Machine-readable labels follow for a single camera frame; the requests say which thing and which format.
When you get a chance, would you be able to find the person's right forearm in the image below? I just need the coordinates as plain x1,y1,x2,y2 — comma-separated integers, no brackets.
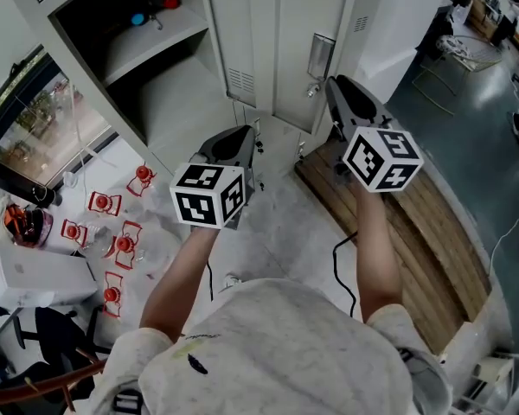
352,183,404,323

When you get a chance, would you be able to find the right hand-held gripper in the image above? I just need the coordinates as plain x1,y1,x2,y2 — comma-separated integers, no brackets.
324,73,426,195

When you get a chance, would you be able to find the white floor cable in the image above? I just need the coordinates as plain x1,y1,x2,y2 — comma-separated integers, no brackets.
488,207,519,276

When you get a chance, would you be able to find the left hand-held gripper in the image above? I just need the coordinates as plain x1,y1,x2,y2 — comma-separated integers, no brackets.
168,124,258,232

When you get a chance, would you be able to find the clear water jug red cap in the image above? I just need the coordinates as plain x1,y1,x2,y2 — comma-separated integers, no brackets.
60,218,113,259
101,270,125,319
125,162,158,198
87,190,123,218
112,220,144,271

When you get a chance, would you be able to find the white hanging cable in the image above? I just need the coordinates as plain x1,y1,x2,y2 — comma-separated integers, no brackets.
67,80,118,168

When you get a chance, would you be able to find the person's left forearm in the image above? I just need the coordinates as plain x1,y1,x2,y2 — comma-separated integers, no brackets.
138,225,221,344

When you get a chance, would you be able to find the brown wooden pallet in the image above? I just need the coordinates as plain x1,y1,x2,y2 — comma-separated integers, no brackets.
294,138,492,356

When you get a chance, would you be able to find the black window frame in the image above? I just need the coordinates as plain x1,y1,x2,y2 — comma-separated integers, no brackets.
0,45,120,209

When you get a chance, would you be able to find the white wire chair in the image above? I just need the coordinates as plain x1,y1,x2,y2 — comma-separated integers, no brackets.
411,34,505,116

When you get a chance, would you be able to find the person's grey shoe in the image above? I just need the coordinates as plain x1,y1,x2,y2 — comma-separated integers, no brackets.
219,273,243,293

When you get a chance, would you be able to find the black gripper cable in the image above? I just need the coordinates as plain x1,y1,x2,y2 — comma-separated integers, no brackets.
205,259,215,303
331,230,359,318

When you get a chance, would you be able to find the white refrigerator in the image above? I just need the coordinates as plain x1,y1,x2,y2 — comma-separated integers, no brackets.
353,0,449,105

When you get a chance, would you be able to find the white water dispenser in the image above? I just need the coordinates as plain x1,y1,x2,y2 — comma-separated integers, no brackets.
0,239,99,310

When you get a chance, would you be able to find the brown wooden coat rack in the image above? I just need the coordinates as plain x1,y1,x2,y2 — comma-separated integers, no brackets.
0,347,109,413

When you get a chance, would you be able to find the person's grey shirt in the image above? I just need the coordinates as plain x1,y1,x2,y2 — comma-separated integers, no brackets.
86,278,455,415

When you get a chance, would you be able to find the black office chair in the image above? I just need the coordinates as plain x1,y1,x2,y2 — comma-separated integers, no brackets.
0,305,113,405

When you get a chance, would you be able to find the black bottle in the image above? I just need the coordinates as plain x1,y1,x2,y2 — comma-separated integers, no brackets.
30,184,64,209

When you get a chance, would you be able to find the grey metal locker cabinet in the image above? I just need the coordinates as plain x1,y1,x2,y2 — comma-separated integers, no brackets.
0,0,364,179

